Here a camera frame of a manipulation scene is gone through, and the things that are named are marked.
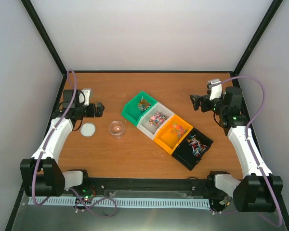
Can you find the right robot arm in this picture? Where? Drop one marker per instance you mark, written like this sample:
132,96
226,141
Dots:
259,188

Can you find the green plastic bin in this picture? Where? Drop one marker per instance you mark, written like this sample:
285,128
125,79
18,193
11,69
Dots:
137,107

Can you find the yellow plastic bin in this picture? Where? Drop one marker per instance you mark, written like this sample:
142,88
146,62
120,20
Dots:
172,133

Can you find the clear plastic cup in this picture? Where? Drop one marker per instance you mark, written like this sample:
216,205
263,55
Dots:
116,129

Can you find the white plastic bin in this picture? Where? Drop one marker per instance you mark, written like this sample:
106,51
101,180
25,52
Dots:
154,119

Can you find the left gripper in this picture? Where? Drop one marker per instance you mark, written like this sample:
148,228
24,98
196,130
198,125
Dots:
99,112

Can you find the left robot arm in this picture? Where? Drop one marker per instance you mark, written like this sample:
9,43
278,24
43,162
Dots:
40,173

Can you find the black plastic bin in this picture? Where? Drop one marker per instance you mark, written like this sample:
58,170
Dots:
192,148

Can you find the light blue cable duct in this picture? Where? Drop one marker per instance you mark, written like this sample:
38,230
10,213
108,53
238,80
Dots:
131,202

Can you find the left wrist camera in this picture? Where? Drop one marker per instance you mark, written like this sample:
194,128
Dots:
84,96

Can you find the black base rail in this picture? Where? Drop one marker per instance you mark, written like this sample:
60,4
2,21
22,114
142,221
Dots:
190,186

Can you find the white round lid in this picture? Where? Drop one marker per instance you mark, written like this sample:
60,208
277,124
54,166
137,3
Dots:
88,129

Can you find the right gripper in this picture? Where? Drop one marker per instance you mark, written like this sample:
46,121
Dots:
198,99

